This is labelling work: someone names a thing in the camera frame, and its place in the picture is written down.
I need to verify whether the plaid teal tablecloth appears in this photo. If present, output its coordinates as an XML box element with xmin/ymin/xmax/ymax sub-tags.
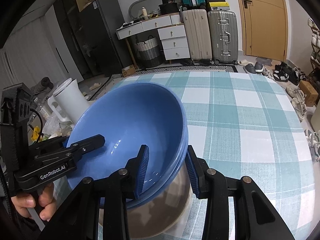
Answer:
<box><xmin>53</xmin><ymin>71</ymin><xmax>317</xmax><ymax>240</ymax></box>

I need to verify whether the small box on floor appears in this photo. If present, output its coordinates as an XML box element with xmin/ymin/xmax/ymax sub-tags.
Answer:
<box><xmin>122</xmin><ymin>64</ymin><xmax>136</xmax><ymax>77</ymax></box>

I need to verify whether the silver suitcase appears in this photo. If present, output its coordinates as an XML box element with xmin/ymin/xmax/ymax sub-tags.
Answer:
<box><xmin>208</xmin><ymin>10</ymin><xmax>238</xmax><ymax>64</ymax></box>

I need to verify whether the plastic water bottle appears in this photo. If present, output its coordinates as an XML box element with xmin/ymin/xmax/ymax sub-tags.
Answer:
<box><xmin>34</xmin><ymin>97</ymin><xmax>50</xmax><ymax>121</ymax></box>

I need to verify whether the black refrigerator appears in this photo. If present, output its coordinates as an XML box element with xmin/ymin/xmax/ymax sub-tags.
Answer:
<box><xmin>80</xmin><ymin>0</ymin><xmax>132</xmax><ymax>76</ymax></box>

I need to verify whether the blue bowl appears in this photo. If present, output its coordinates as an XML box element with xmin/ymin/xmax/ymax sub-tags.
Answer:
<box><xmin>144</xmin><ymin>161</ymin><xmax>190</xmax><ymax>206</ymax></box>
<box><xmin>67</xmin><ymin>82</ymin><xmax>187</xmax><ymax>188</ymax></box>
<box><xmin>126</xmin><ymin>129</ymin><xmax>188</xmax><ymax>209</ymax></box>

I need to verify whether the white electric kettle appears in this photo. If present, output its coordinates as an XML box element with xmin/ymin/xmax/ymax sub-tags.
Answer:
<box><xmin>48</xmin><ymin>77</ymin><xmax>90</xmax><ymax>125</ymax></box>

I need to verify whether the wooden door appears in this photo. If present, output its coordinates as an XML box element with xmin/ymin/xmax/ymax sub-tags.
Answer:
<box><xmin>238</xmin><ymin>0</ymin><xmax>288</xmax><ymax>61</ymax></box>

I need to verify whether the woven laundry basket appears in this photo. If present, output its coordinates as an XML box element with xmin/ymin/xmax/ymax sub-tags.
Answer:
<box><xmin>135</xmin><ymin>35</ymin><xmax>163</xmax><ymax>69</ymax></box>

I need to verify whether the small cardboard box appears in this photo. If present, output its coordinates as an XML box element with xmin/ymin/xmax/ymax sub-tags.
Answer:
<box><xmin>299</xmin><ymin>80</ymin><xmax>318</xmax><ymax>107</ymax></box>

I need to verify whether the cream plate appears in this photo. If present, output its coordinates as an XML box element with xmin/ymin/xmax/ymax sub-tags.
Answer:
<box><xmin>127</xmin><ymin>181</ymin><xmax>192</xmax><ymax>239</ymax></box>

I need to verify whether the grey slippers pair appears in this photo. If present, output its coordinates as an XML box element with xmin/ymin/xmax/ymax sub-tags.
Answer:
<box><xmin>244</xmin><ymin>62</ymin><xmax>264</xmax><ymax>74</ymax></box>

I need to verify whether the person's left hand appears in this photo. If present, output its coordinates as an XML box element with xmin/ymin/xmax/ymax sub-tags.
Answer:
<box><xmin>11</xmin><ymin>183</ymin><xmax>57</xmax><ymax>221</ymax></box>

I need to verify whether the beige suitcase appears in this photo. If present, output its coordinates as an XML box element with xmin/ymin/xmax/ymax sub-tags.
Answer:
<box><xmin>182</xmin><ymin>9</ymin><xmax>213</xmax><ymax>61</ymax></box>

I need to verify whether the white desk with drawers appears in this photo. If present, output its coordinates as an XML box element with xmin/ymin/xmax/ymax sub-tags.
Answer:
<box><xmin>116</xmin><ymin>12</ymin><xmax>190</xmax><ymax>68</ymax></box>

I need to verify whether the oval mirror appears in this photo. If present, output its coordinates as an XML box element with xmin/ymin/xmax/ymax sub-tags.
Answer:
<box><xmin>129</xmin><ymin>0</ymin><xmax>162</xmax><ymax>19</ymax></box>

